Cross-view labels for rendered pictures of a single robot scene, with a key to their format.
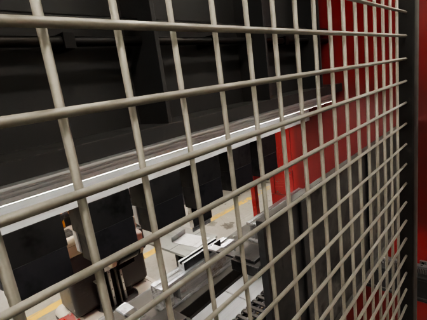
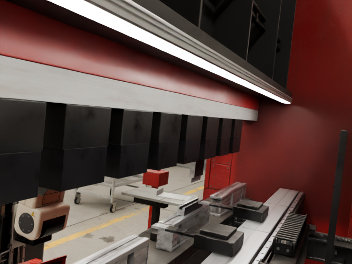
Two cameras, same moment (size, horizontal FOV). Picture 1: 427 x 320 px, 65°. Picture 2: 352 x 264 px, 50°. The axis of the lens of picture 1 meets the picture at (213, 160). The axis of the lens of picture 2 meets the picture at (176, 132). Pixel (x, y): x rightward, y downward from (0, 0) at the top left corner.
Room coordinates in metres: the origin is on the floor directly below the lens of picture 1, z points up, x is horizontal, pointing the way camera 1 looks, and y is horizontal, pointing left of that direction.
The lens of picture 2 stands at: (-0.20, 0.68, 1.34)
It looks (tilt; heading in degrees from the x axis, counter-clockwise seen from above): 3 degrees down; 340
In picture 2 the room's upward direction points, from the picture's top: 6 degrees clockwise
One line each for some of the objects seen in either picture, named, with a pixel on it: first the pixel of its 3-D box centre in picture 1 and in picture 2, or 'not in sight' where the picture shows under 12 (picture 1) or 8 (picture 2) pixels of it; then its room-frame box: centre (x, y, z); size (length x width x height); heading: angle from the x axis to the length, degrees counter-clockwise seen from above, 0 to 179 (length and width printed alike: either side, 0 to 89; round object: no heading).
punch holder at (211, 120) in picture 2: (199, 180); (201, 136); (1.19, 0.06, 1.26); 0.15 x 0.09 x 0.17; 137
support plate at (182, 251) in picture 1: (179, 239); (160, 195); (1.27, 0.18, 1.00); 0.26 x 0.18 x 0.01; 47
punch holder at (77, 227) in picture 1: (103, 221); (157, 139); (0.90, 0.34, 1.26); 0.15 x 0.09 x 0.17; 137
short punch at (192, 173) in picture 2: (200, 215); (197, 169); (1.17, 0.08, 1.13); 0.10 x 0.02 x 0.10; 137
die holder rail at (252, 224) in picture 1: (281, 212); (229, 197); (1.57, -0.30, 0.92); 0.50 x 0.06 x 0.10; 137
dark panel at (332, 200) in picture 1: (363, 216); (336, 185); (0.99, -0.46, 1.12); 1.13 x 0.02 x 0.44; 137
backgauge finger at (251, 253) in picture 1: (237, 253); (231, 205); (1.07, -0.04, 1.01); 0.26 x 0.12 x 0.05; 47
